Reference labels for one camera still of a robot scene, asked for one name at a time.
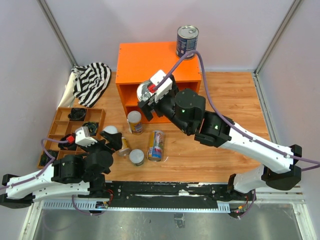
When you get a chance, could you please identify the coiled black green cable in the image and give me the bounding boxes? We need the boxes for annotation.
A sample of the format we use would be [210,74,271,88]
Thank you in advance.
[82,121,99,137]

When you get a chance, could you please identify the lying orange fruit can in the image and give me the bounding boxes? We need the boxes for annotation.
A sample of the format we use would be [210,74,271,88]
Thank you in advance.
[117,137,131,157]

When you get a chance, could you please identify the coiled black orange cable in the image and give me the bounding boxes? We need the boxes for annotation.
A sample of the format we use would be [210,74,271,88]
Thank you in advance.
[57,134,78,151]

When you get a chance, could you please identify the dark blue tin can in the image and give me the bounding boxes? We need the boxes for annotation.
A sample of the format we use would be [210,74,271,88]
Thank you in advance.
[176,25,199,58]

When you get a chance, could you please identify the black white striped cloth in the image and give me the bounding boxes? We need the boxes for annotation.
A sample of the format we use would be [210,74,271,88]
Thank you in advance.
[71,62,112,108]

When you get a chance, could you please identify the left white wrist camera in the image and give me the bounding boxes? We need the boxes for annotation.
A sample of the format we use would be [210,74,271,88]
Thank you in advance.
[75,126,98,147]

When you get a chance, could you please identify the yellow can with white lid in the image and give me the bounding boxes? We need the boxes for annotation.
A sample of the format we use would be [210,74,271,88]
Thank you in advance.
[127,110,143,135]

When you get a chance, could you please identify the coiled black cable bottom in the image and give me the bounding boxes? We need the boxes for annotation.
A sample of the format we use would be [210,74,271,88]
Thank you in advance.
[39,149,60,166]

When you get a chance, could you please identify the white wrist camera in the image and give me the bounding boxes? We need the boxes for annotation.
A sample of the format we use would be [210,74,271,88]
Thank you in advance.
[147,70,173,103]
[75,126,98,147]

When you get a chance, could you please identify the blue yellow tin can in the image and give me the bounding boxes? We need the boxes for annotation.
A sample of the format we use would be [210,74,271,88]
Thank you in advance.
[136,80,153,102]

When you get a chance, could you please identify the small green can white lid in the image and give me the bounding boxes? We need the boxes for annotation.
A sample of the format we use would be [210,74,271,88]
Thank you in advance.
[129,149,145,167]

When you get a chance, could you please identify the wooden compartment tray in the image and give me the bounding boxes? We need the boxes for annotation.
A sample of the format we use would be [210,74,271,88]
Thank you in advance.
[44,107,106,160]

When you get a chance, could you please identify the tall blue colourful can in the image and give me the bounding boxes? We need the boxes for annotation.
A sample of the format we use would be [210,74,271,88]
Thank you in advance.
[147,130,165,162]

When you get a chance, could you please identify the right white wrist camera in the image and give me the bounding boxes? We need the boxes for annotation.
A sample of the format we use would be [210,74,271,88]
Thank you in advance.
[147,70,173,103]

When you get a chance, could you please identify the orange wooden shelf cabinet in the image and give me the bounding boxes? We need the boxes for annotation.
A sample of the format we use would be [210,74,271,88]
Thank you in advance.
[115,41,202,115]

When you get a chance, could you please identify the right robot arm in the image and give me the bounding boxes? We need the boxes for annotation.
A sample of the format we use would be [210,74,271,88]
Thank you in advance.
[136,82,302,195]

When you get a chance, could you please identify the coiled black cable top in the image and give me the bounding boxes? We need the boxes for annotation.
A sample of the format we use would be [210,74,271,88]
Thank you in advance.
[68,107,87,121]

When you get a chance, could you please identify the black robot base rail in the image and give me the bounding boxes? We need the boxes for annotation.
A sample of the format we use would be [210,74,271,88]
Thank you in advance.
[77,180,251,209]

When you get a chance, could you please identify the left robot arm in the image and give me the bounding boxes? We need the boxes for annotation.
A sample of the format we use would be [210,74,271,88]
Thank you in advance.
[0,130,123,209]

